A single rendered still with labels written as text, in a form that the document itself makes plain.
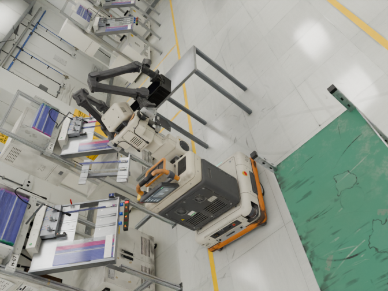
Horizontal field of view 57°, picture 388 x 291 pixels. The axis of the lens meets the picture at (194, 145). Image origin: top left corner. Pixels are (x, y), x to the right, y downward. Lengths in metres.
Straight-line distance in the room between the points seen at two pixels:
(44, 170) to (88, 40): 3.55
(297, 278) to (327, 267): 1.28
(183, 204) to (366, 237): 1.69
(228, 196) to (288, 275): 0.67
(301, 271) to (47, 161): 2.98
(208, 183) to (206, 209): 0.30
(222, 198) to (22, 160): 2.53
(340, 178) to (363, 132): 0.20
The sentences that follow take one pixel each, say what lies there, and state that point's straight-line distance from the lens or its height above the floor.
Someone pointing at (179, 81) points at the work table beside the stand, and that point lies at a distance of 3.53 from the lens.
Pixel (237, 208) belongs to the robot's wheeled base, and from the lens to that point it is 2.81.
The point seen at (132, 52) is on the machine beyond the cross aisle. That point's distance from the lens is 7.42.
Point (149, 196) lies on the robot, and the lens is 2.57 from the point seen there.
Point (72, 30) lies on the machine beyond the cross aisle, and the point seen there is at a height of 1.56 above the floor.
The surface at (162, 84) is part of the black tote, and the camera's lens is 2.94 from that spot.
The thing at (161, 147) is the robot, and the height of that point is 0.89.
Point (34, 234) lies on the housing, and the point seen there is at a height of 1.25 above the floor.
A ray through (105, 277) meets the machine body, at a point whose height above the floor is 0.60.
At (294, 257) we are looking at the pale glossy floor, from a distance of 2.70.
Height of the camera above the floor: 2.06
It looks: 28 degrees down
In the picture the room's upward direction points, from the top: 58 degrees counter-clockwise
